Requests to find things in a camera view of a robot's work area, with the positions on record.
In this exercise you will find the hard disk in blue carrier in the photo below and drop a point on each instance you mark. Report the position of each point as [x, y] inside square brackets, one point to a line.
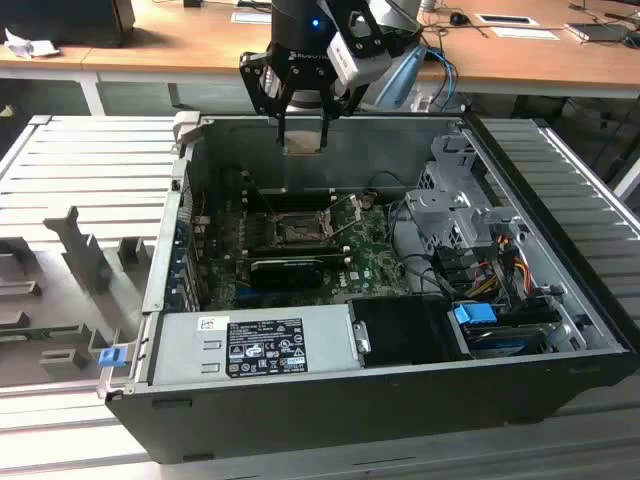
[472, 316]

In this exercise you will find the black PC case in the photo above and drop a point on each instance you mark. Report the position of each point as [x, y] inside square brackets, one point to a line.
[300, 420]

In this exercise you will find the silver CPU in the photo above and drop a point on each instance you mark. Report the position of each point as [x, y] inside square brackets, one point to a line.
[304, 142]

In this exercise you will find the wooden desk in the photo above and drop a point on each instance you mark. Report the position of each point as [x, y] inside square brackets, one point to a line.
[175, 45]

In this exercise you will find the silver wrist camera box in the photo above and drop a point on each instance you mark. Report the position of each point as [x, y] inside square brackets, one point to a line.
[357, 62]

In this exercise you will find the black camera bracket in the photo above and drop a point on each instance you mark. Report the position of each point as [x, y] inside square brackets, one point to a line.
[372, 45]

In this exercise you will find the silver metal drive cage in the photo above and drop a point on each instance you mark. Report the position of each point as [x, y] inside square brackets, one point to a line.
[440, 210]

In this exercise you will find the blue plastic case latch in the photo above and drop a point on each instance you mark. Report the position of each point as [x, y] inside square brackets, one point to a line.
[111, 358]

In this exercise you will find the black plastic bay cover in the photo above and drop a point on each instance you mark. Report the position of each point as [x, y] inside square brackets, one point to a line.
[410, 332]

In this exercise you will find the black computer mouse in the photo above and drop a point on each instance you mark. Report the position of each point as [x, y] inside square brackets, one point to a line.
[459, 18]

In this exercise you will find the coin cell battery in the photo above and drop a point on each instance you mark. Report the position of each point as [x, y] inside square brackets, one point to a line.
[368, 198]

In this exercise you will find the green motherboard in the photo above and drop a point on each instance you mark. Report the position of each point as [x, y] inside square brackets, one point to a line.
[380, 260]

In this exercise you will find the dark closed laptop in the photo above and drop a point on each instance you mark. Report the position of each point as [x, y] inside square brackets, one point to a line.
[600, 32]

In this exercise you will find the CPU socket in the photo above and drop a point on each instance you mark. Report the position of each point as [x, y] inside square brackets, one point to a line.
[295, 230]

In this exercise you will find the pale blue teach pendant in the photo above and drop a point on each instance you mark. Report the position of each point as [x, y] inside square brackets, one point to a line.
[400, 80]

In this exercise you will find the beige plastic case latch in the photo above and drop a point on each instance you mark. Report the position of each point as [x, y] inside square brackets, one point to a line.
[186, 127]

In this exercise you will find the grey parts rack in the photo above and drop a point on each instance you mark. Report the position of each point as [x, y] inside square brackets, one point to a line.
[85, 250]

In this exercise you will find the RAM slot with white latches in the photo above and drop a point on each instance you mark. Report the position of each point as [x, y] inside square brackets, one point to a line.
[300, 192]
[300, 251]
[300, 202]

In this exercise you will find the crumpled white paper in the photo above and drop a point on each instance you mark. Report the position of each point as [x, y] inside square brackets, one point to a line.
[30, 46]

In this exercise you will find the grey power supply unit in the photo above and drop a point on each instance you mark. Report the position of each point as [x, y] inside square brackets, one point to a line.
[185, 350]

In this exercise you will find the black equipment box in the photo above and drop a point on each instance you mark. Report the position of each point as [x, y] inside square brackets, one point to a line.
[65, 20]

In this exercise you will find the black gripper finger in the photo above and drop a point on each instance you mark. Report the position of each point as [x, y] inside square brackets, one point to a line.
[345, 102]
[257, 80]

